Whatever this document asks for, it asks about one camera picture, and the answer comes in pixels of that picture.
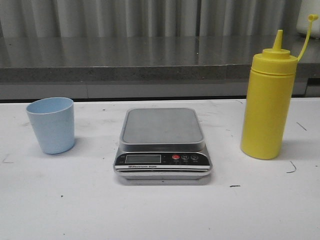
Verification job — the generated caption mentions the light blue plastic cup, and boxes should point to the light blue plastic cup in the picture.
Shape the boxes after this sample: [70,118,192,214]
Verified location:
[26,97,75,155]

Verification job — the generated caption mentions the yellow squeeze bottle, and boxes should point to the yellow squeeze bottle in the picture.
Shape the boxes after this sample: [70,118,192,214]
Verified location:
[240,14,319,160]

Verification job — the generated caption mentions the silver electronic kitchen scale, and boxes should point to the silver electronic kitchen scale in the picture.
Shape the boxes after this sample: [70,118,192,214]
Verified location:
[113,107,213,181]

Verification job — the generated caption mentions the grey stone counter shelf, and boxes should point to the grey stone counter shelf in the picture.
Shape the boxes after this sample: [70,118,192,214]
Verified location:
[0,34,320,100]

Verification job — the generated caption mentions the white container in background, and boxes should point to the white container in background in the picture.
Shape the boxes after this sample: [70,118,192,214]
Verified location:
[296,0,320,39]

